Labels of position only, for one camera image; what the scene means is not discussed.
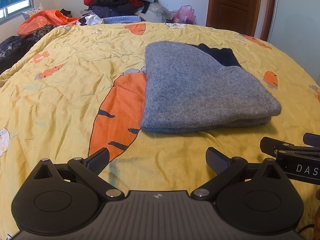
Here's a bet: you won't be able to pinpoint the navy and grey knit sweater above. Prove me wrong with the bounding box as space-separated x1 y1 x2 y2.
140 41 281 134

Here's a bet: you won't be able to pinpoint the light blue folded blanket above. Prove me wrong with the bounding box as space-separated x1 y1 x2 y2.
103 15 142 24

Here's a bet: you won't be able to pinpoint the orange plastic bag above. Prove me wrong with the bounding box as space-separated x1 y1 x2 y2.
17 10 80 37

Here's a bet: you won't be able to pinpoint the white wardrobe with flower decals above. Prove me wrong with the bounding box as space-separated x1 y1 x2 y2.
269 0 319 81

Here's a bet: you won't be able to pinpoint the dark patterned clothes at left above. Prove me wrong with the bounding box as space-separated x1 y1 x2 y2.
0 24 55 73

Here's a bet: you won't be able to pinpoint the blue floral pillow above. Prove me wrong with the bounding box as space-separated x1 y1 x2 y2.
22 4 44 21

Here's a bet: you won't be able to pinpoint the brown wooden door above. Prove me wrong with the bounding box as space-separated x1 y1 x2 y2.
206 0 261 36

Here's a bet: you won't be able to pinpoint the yellow carrot print quilt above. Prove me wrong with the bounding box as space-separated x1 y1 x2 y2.
1 22 319 239

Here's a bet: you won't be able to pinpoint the pink plastic bag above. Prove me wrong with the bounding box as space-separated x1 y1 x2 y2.
172 5 196 24

